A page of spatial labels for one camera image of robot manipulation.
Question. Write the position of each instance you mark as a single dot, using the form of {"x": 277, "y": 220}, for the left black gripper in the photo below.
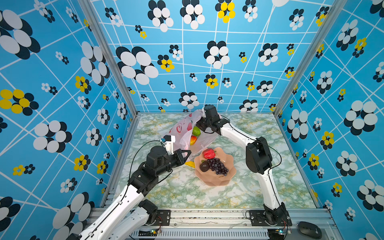
{"x": 178, "y": 156}

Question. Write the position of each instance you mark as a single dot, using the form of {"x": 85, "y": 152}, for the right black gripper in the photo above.
{"x": 198, "y": 124}

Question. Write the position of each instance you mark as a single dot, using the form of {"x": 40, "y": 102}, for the green kiwi half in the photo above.
{"x": 196, "y": 132}

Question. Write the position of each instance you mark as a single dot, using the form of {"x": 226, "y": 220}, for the small yellow red mango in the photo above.
{"x": 193, "y": 140}

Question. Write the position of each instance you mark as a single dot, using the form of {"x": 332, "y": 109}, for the pink plastic bag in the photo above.
{"x": 183, "y": 129}

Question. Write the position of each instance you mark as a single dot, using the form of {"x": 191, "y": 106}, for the dark purple plum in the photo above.
{"x": 204, "y": 167}

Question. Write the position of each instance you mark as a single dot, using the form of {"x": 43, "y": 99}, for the red strawberry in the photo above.
{"x": 209, "y": 154}

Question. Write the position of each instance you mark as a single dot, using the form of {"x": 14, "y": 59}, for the dark purple grape bunch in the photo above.
{"x": 218, "y": 166}

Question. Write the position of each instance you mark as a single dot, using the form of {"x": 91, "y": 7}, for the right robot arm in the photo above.
{"x": 259, "y": 160}

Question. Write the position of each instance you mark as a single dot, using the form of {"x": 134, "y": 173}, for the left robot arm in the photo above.
{"x": 130, "y": 210}

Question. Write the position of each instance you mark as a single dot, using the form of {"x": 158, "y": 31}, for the yellow flat piece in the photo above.
{"x": 190, "y": 164}

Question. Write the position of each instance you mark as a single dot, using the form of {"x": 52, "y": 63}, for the pink scalloped fruit plate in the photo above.
{"x": 210, "y": 178}

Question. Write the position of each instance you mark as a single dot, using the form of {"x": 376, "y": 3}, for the left green circuit board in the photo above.
{"x": 150, "y": 233}

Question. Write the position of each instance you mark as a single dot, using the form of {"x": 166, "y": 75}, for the green circuit board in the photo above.
{"x": 150, "y": 233}
{"x": 276, "y": 235}

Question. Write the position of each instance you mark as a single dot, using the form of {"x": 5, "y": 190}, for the right green circuit board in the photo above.
{"x": 276, "y": 235}

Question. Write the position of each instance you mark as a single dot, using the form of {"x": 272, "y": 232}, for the black computer mouse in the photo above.
{"x": 310, "y": 230}

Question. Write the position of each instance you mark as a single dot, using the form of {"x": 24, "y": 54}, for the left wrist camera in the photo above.
{"x": 168, "y": 143}

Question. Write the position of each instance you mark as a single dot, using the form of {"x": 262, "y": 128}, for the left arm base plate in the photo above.
{"x": 157, "y": 218}

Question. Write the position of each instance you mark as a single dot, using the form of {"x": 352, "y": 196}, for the aluminium front rail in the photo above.
{"x": 232, "y": 224}

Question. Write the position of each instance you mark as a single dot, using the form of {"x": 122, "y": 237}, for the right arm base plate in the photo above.
{"x": 262, "y": 218}

